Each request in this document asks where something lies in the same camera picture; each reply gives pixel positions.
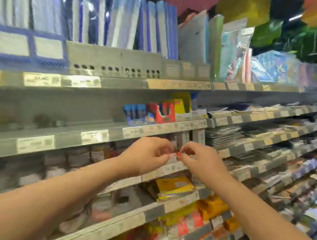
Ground green hanging bag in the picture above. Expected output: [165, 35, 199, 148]
[250, 18, 284, 50]

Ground person's right hand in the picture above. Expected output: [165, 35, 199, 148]
[177, 141, 229, 187]

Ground dark green garland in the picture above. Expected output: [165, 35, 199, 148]
[281, 16, 317, 66]

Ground gray perforated shelf divider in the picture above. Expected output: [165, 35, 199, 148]
[64, 40, 164, 81]

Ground red display box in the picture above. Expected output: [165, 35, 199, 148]
[146, 99, 178, 126]

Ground row of blue white folders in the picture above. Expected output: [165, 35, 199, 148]
[66, 0, 182, 60]

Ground gray folder pack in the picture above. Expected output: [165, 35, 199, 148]
[176, 9, 210, 64]

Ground yellow box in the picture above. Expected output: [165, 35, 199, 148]
[172, 91, 193, 115]

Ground blue display box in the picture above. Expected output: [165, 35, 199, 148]
[0, 24, 72, 74]

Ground row of paint jars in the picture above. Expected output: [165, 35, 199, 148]
[0, 136, 112, 194]

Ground metal shelf with price labels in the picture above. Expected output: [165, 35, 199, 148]
[47, 177, 214, 240]
[0, 104, 211, 176]
[99, 155, 194, 201]
[0, 65, 317, 109]

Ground pink hanging paper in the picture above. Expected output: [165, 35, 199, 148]
[147, 0, 220, 18]

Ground stack of orange packets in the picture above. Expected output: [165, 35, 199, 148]
[195, 194, 231, 222]

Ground row of clear plastic sleeves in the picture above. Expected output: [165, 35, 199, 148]
[0, 0, 70, 37]

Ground person's left hand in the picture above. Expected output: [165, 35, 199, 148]
[116, 134, 176, 180]

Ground person's right forearm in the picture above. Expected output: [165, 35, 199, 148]
[209, 172, 317, 240]

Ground person's left forearm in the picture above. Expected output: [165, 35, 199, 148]
[0, 148, 131, 240]

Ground white boxes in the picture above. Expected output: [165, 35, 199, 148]
[173, 127, 207, 148]

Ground green plastic folder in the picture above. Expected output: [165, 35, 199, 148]
[205, 13, 225, 82]

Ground box of blue glue sticks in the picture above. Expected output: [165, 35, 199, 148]
[121, 103, 148, 127]

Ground yellow hanging bag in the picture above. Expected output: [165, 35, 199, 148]
[215, 0, 272, 29]

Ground pile of colourful packets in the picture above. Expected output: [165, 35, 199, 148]
[249, 49, 317, 89]

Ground yellow packet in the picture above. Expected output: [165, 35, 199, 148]
[153, 175, 197, 203]

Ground holographic packet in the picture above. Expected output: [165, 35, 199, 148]
[219, 16, 256, 84]

